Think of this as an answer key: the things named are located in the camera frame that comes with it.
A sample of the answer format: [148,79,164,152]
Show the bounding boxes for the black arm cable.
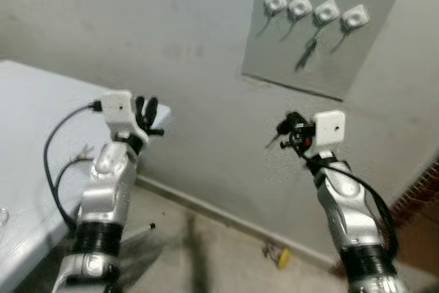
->
[302,152,400,259]
[43,100,104,232]
[54,158,94,224]

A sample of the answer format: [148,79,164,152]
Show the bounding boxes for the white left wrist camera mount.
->
[101,91,139,144]

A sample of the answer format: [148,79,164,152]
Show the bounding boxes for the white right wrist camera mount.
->
[313,110,346,147]

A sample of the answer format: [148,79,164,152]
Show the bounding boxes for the small yellow floor object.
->
[263,243,292,270]

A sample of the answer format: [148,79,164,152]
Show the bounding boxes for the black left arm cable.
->
[54,158,94,224]
[43,100,104,232]

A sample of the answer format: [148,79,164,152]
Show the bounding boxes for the white wall hook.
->
[313,0,341,25]
[287,0,313,20]
[265,0,288,14]
[340,5,372,32]

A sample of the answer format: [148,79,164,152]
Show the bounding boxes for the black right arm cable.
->
[302,152,400,259]

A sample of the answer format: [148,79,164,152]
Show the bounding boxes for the white folding table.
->
[0,60,172,274]

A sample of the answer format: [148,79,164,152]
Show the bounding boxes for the dark hanging key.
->
[299,25,324,67]

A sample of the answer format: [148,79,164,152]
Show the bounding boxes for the grey table leg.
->
[117,222,156,239]

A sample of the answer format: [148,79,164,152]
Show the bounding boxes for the small metal key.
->
[265,134,283,149]

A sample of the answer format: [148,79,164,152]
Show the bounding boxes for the silver metal keys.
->
[76,143,96,161]

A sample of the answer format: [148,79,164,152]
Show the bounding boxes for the grey wall board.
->
[241,0,407,100]

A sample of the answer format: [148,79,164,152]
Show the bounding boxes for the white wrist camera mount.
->
[313,110,346,147]
[101,91,139,144]

